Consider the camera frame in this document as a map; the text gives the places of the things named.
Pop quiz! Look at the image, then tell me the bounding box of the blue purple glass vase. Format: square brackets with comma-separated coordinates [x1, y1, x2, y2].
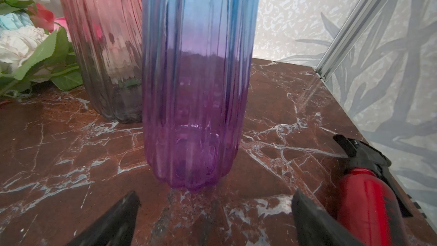
[142, 0, 259, 190]

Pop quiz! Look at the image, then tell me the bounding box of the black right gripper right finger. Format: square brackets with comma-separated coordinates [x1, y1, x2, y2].
[291, 190, 362, 246]

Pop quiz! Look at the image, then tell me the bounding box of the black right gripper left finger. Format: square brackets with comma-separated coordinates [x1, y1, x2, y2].
[67, 191, 141, 246]

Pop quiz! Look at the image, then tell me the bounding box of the red spray bottle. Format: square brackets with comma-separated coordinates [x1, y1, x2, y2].
[333, 134, 413, 246]

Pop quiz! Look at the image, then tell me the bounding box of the red glass vase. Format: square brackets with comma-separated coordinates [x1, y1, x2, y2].
[60, 0, 142, 123]

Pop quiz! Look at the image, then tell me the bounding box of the flower bunch on table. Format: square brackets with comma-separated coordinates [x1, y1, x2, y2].
[1, 0, 83, 104]

